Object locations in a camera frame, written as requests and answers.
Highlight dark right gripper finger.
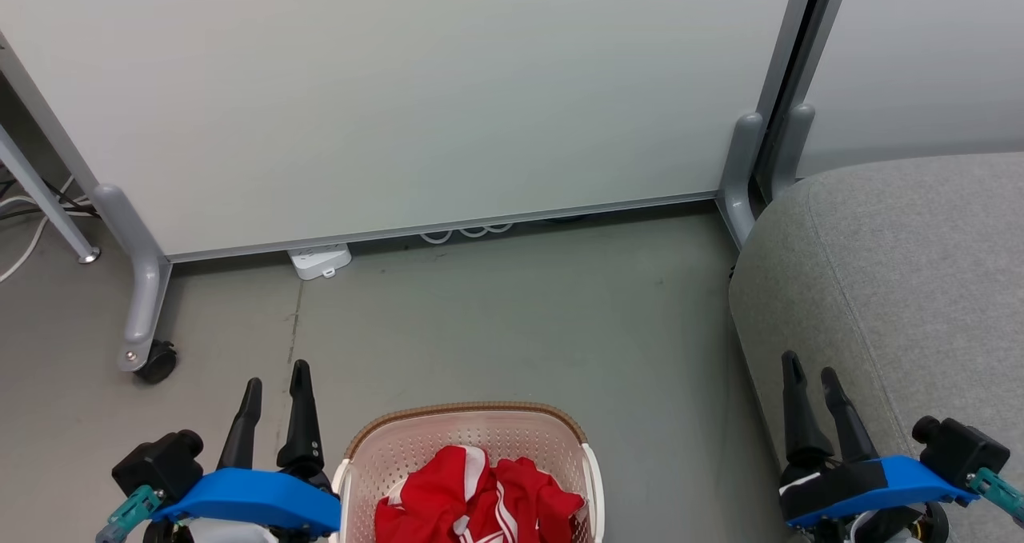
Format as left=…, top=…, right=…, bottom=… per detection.
left=821, top=367, right=880, bottom=465
left=782, top=351, right=834, bottom=469

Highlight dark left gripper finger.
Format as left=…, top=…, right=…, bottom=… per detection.
left=218, top=377, right=263, bottom=472
left=278, top=359, right=327, bottom=474

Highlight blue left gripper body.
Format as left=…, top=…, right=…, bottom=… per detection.
left=150, top=468, right=342, bottom=543

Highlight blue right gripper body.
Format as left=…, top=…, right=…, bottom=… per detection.
left=779, top=454, right=980, bottom=543

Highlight red garment with white print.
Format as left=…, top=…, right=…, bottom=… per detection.
left=374, top=445, right=501, bottom=543

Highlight grey fabric sofa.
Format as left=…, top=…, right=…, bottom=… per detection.
left=728, top=152, right=1024, bottom=543

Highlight white perforated laundry basket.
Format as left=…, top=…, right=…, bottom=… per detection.
left=331, top=401, right=606, bottom=543

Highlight black caster wheel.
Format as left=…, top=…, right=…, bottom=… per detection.
left=134, top=340, right=179, bottom=385

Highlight white power strip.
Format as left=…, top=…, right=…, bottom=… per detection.
left=287, top=243, right=354, bottom=281

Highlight grey partition foot with caster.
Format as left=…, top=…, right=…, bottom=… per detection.
left=91, top=183, right=174, bottom=373

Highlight grey metal table leg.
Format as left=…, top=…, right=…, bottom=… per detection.
left=0, top=123, right=102, bottom=266

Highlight large white partition panel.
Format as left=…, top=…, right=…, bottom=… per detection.
left=0, top=0, right=837, bottom=264

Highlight small white partition panel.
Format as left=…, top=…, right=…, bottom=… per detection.
left=792, top=0, right=1024, bottom=181

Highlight teal left cable connector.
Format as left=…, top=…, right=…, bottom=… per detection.
left=96, top=485, right=166, bottom=543

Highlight teal cable connector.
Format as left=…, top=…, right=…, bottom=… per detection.
left=96, top=485, right=166, bottom=543
left=966, top=468, right=1024, bottom=528

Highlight teal right cable connector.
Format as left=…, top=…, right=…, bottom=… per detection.
left=966, top=468, right=1024, bottom=528

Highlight white coiled cable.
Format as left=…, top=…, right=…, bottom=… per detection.
left=419, top=221, right=515, bottom=246

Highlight white floor cable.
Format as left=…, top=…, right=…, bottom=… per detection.
left=0, top=177, right=74, bottom=285

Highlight black floor cables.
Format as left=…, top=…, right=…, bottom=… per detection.
left=0, top=174, right=102, bottom=222

